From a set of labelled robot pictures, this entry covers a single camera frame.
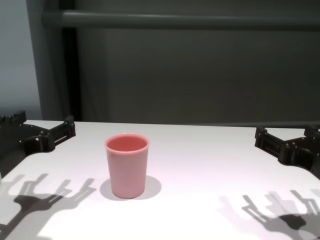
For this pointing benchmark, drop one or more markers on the grey vertical partition frame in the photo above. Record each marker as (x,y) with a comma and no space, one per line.
(47,62)

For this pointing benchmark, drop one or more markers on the dark vertical post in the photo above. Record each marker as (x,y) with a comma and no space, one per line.
(71,75)

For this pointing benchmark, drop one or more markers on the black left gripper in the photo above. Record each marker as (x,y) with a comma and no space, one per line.
(17,150)

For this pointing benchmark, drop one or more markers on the thick grey horizontal bar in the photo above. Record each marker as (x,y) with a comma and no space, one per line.
(175,19)

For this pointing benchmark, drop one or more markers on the pink plastic cup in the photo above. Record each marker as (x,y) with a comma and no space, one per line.
(127,170)

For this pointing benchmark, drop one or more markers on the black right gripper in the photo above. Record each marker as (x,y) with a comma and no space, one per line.
(308,160)

